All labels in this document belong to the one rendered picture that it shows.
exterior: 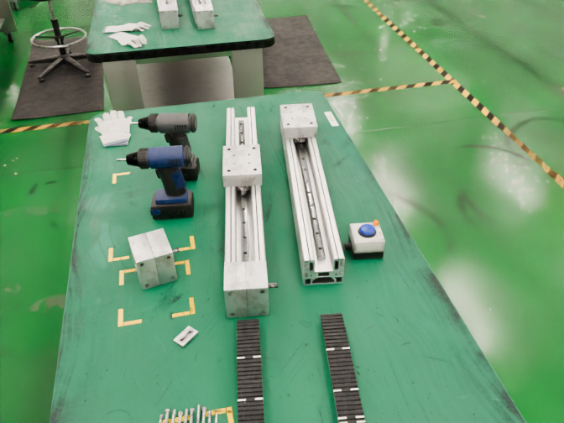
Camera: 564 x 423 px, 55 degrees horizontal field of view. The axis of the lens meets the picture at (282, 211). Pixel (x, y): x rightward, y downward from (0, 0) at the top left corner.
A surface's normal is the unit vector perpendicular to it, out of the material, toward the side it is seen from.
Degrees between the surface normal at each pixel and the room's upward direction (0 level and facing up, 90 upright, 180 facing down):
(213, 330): 0
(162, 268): 90
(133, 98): 90
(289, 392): 0
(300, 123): 0
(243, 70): 90
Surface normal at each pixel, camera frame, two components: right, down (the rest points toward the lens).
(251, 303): 0.07, 0.62
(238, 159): -0.01, -0.78
